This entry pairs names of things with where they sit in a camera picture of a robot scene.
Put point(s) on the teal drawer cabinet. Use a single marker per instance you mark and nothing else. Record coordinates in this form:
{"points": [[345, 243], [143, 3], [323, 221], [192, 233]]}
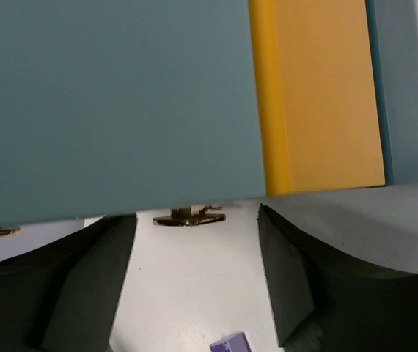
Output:
{"points": [[111, 107]]}

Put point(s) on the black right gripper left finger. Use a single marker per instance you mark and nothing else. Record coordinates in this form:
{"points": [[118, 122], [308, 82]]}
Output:
{"points": [[64, 296]]}

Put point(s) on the purple lego brick right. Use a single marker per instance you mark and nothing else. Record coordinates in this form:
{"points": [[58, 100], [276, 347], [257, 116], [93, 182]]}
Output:
{"points": [[236, 342]]}

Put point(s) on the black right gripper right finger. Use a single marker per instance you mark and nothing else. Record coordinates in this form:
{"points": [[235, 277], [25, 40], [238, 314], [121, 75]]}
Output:
{"points": [[323, 299]]}

